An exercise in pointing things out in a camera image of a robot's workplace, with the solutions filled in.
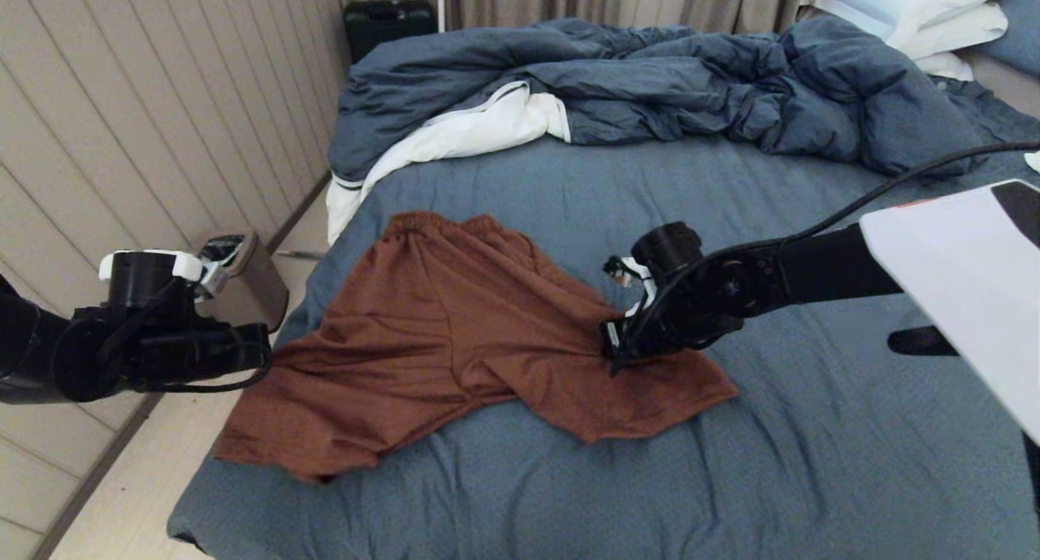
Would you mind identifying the bronze trash bin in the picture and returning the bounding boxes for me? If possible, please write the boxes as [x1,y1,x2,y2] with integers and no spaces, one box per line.
[199,233,289,333]

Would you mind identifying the beige headboard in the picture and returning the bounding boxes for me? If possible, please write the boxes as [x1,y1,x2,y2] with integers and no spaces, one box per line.
[957,51,1040,120]

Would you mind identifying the black suitcase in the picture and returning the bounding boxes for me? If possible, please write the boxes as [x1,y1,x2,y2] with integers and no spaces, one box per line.
[342,1,437,65]

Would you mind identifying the crumpled blue duvet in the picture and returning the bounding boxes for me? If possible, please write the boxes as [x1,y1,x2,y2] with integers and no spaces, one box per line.
[328,15,996,191]

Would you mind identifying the blue bed sheet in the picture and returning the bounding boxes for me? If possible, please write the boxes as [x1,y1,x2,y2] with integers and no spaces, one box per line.
[167,79,1040,560]

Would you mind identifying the blue pillow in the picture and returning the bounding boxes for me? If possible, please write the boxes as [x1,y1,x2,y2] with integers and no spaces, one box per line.
[977,0,1040,80]

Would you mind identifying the brown drawstring shorts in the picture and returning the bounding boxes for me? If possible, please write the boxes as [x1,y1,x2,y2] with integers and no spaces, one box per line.
[213,211,739,484]

